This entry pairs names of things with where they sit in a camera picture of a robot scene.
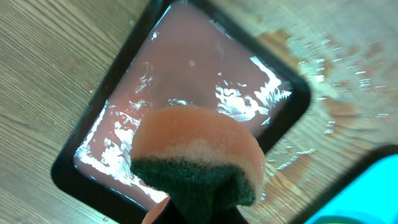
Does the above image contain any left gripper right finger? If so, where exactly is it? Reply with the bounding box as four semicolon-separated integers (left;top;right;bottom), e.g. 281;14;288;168
214;206;248;224

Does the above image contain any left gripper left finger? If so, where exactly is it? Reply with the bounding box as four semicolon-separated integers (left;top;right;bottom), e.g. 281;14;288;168
155;198;187;224

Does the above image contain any teal plastic tray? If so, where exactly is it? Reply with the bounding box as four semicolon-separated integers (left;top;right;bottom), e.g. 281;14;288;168
305;154;397;224

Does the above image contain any black tray with red liquid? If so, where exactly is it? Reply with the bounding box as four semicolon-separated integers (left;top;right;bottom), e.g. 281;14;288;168
51;1;310;223

